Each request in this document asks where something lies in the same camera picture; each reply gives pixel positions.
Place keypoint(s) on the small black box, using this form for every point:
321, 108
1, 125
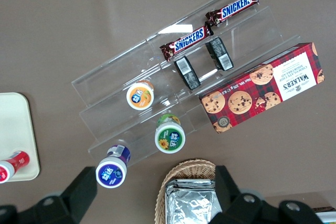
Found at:
187, 73
219, 54

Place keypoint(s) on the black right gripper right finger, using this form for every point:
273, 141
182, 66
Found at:
236, 203

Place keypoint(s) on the white rectangular snack bin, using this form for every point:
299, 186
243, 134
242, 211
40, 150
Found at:
328, 216

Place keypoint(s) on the green gum bottle white lid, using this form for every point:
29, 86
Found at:
169, 138

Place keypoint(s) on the light oval wicker basket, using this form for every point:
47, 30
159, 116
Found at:
183, 167

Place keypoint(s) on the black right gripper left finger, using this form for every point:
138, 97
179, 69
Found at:
76, 197

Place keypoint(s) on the red Walkers cookie box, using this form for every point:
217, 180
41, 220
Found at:
262, 90

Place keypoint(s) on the blue gum bottle white lid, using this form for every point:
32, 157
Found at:
111, 173

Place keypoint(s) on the stack of foil trays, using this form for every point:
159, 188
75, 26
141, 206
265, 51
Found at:
189, 203

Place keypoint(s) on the cream plastic tray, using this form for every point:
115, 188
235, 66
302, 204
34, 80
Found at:
15, 129

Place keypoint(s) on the orange gum bottle white lid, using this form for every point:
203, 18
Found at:
140, 98

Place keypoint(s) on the Snickers chocolate bar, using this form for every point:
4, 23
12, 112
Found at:
236, 6
187, 41

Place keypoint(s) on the red gum bottle white lid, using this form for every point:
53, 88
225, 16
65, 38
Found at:
16, 162

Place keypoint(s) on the clear acrylic tiered stand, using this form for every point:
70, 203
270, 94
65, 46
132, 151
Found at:
118, 77

